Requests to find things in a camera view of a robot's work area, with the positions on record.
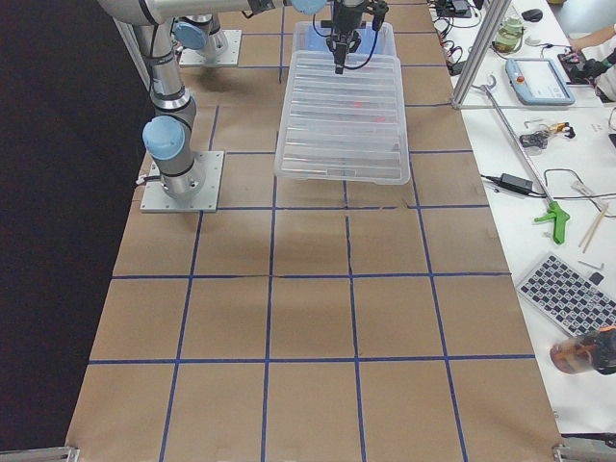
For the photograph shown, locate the aluminium frame post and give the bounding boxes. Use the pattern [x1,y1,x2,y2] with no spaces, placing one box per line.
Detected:
[451,0,511,109]

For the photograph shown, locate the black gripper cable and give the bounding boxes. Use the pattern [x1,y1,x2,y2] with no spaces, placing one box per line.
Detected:
[312,9,386,71]

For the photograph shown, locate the metal reacher grabber tool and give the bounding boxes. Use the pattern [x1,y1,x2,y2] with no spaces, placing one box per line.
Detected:
[472,74,570,244]

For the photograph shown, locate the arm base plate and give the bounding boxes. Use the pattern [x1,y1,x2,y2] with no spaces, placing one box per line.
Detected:
[140,151,224,213]
[179,30,242,67]

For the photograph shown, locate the black computer mouse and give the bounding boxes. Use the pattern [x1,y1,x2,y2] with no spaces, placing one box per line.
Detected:
[521,9,544,23]

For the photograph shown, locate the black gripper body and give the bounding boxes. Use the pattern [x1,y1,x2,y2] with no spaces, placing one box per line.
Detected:
[321,0,388,32]

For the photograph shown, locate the metal hex key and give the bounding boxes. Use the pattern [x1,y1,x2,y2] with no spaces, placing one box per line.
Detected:
[577,260,604,271]

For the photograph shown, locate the blue plastic tray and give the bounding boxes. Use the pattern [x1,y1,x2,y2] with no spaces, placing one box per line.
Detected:
[294,21,395,55]

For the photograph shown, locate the clear plastic storage box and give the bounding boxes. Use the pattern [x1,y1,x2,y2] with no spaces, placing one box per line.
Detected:
[272,20,412,186]

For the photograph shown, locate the wooden chopsticks pair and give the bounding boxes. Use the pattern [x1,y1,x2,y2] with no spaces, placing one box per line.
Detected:
[578,203,609,253]

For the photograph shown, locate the clear plastic box lid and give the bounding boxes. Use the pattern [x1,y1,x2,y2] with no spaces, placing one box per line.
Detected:
[274,50,410,185]

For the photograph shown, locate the checkered calibration board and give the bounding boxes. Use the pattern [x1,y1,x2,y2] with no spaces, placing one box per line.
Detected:
[516,253,615,337]

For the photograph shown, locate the green jar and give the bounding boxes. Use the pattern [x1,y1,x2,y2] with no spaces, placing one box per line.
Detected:
[493,16,524,54]

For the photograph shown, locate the teach pendant tablet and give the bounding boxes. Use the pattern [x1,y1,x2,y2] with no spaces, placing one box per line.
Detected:
[505,58,576,106]

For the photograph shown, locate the black power adapter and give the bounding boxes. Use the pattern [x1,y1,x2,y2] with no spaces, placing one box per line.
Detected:
[500,173,533,195]

